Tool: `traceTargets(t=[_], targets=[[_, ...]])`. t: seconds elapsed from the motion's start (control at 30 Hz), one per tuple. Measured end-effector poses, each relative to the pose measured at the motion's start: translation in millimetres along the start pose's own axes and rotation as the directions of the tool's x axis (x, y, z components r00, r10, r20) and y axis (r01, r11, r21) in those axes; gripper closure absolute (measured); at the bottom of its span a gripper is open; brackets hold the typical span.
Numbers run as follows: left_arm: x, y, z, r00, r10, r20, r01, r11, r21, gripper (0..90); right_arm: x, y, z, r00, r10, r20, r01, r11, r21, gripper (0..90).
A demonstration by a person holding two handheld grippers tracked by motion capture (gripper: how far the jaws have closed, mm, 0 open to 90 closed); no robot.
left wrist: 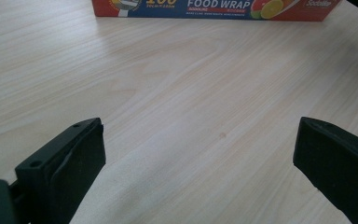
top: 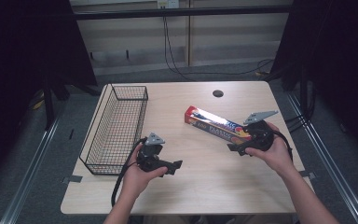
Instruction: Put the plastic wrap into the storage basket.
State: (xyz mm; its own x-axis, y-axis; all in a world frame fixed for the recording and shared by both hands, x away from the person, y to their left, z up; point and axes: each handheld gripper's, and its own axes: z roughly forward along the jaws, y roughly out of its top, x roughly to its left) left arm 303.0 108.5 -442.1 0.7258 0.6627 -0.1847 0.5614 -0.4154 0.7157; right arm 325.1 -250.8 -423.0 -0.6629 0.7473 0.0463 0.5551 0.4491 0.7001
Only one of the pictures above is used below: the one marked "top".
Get white wall socket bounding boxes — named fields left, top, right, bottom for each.
left=156, top=0, right=181, bottom=9

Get black floor cables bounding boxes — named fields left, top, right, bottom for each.
left=283, top=90, right=317, bottom=133

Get grey tape piece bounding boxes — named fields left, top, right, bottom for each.
left=298, top=170, right=317, bottom=181
left=61, top=175, right=84, bottom=185

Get black horizontal metal bar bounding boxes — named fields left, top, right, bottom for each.
left=74, top=5, right=293, bottom=21

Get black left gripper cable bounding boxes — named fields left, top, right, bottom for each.
left=110, top=137, right=147, bottom=208

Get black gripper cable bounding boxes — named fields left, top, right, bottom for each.
left=271, top=130, right=294, bottom=162
left=110, top=137, right=147, bottom=208

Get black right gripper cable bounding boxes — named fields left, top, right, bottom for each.
left=271, top=130, right=294, bottom=162

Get person's right hand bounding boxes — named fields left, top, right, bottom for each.
left=244, top=121, right=294, bottom=177

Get dark curtain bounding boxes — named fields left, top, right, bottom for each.
left=0, top=0, right=99, bottom=190
left=271, top=0, right=358, bottom=166

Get black metal stand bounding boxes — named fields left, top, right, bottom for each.
left=42, top=81, right=58, bottom=131

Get person's left hand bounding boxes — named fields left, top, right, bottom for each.
left=121, top=151, right=169, bottom=201

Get black wire basket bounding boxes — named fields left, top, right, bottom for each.
left=78, top=83, right=149, bottom=176

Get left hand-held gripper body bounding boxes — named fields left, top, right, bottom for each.
left=136, top=133, right=171, bottom=174

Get black wall cable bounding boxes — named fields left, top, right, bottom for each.
left=162, top=16, right=275, bottom=83

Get long colourful plastic wrap box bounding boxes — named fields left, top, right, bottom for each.
left=184, top=105, right=254, bottom=146

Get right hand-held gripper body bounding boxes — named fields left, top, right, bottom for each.
left=241, top=110, right=280, bottom=154

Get metal floor rail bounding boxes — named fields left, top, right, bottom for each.
left=286, top=92, right=358, bottom=224
left=0, top=115, right=63, bottom=224

